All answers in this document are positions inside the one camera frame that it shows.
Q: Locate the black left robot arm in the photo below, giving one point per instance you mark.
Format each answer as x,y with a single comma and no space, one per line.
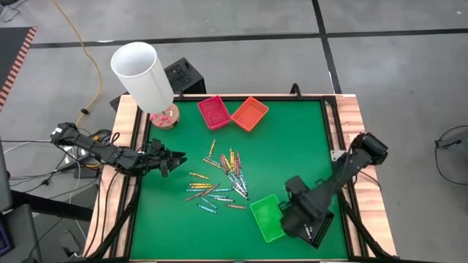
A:
102,153

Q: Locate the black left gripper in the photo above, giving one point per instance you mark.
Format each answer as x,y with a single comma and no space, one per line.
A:
155,159

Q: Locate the black perforated box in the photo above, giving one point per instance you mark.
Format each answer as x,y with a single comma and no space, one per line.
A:
183,76

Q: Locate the green plastic basket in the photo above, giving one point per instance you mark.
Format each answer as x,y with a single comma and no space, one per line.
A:
268,219

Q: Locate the black aluminium table frame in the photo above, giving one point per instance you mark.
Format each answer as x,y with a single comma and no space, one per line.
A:
256,98

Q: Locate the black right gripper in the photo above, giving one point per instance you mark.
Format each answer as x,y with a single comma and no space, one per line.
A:
298,219

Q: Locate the silver corner bracket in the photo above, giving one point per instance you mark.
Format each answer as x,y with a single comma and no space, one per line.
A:
338,155

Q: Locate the yellow power plug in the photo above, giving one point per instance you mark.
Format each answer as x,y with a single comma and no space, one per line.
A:
95,138

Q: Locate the black round floor stand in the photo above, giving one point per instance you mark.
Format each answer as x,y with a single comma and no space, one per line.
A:
451,140

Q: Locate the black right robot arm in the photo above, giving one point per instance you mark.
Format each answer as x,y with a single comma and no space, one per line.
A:
351,164

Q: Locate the black plastic basket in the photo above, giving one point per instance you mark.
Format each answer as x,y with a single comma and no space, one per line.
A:
323,228

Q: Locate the pink plastic basket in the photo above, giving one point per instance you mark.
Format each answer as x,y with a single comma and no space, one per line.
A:
214,113

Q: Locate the black mat orange striped edge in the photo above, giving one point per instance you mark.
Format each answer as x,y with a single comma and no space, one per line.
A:
12,55

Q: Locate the orange plastic basket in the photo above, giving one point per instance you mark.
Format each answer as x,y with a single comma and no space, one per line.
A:
250,114

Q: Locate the light wooden side board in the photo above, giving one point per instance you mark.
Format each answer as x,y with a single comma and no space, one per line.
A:
347,109
124,120

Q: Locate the black curved bracket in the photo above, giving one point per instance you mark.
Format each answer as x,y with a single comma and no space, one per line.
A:
295,89

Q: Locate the brown crayon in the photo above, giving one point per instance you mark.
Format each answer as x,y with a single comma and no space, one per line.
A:
223,163
236,165
194,197
239,162
210,190
235,206

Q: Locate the white shade table lamp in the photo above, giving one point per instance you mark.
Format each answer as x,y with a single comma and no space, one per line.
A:
142,76

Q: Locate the grey equipment cabinet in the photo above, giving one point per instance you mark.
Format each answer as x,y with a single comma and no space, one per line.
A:
20,230

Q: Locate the black floor beam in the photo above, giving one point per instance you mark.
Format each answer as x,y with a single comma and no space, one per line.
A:
51,207

